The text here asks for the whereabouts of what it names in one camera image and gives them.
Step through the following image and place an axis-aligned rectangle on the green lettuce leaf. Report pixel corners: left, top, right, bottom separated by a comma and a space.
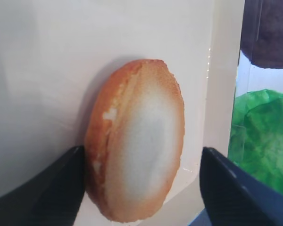
228, 89, 283, 194

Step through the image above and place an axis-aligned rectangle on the right long clear rail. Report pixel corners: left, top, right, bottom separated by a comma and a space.
228, 0, 263, 165

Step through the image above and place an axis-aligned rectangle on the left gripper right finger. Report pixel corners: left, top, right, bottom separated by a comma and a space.
199, 147, 283, 226

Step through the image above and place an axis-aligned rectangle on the bun bottom slice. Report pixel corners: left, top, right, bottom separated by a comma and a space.
84, 59, 184, 223

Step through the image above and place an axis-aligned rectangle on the outer brown meat patty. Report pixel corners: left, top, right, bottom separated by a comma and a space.
240, 0, 283, 69

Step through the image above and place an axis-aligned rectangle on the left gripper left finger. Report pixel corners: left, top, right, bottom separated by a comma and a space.
0, 146, 85, 226

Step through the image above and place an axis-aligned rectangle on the white paper tray liner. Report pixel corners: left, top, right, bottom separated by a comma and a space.
0, 0, 213, 205

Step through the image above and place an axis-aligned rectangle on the white rectangular tray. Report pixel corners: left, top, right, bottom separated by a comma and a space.
0, 0, 245, 226

